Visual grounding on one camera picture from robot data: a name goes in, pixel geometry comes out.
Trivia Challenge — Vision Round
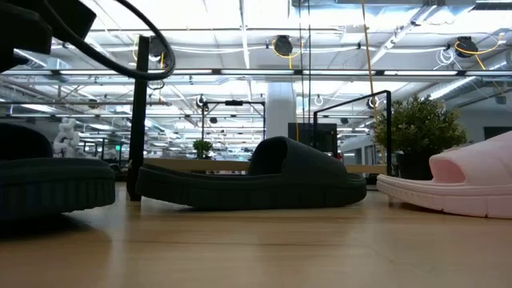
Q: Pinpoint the black rubber slide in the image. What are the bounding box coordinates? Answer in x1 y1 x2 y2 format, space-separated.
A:
0 122 117 222
134 135 368 211

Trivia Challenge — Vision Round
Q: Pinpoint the pink rubber slide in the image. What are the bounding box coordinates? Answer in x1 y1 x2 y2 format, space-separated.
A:
376 130 512 220

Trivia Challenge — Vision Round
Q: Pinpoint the dark computer monitor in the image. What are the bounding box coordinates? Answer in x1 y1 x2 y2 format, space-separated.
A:
287 122 338 158

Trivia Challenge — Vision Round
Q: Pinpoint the small green plant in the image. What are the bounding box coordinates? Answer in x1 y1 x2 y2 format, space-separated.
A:
192 138 214 160

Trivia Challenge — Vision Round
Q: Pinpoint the green potted plant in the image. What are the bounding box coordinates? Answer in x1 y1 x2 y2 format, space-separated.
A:
372 94 468 182

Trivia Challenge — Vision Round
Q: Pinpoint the white robot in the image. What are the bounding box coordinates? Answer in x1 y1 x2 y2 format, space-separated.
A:
53 117 81 159

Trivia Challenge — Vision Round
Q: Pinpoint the black frame rig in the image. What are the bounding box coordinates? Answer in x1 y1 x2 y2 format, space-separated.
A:
201 99 266 141

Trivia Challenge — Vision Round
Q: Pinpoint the black cable reel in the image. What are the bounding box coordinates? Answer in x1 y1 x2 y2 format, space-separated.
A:
273 34 295 58
148 34 177 69
454 35 480 59

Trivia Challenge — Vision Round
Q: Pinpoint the black frame wooden shelf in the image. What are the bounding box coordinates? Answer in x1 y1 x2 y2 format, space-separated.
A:
126 34 393 202

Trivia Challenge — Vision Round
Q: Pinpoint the yellow hanging cable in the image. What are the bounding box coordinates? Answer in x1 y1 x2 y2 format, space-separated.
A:
361 0 380 121

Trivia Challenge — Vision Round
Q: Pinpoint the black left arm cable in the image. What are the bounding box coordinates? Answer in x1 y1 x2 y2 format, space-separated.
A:
39 0 177 82

